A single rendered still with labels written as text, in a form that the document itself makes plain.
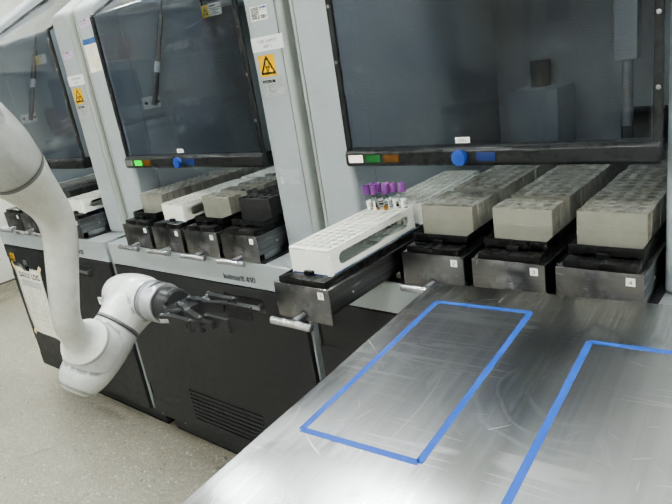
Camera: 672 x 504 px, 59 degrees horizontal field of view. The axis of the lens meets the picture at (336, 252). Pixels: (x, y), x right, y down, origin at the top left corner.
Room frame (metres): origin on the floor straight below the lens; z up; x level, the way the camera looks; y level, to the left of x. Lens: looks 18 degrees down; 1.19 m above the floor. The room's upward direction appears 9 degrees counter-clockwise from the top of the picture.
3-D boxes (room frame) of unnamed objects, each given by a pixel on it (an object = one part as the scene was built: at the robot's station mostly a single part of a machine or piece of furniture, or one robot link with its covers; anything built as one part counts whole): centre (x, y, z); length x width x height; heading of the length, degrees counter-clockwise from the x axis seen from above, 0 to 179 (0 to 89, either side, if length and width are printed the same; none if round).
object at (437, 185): (1.40, -0.26, 0.83); 0.30 x 0.10 x 0.06; 138
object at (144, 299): (1.23, 0.40, 0.74); 0.09 x 0.06 x 0.09; 139
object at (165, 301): (1.18, 0.34, 0.74); 0.09 x 0.08 x 0.07; 49
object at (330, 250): (1.16, -0.05, 0.83); 0.30 x 0.10 x 0.06; 138
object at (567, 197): (1.11, -0.41, 0.85); 0.12 x 0.02 x 0.06; 48
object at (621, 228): (0.94, -0.46, 0.85); 0.12 x 0.02 x 0.06; 47
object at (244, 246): (1.68, 0.03, 0.78); 0.73 x 0.14 x 0.09; 138
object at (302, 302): (1.26, -0.14, 0.78); 0.73 x 0.14 x 0.09; 138
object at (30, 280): (2.33, 1.25, 0.43); 0.27 x 0.02 x 0.36; 48
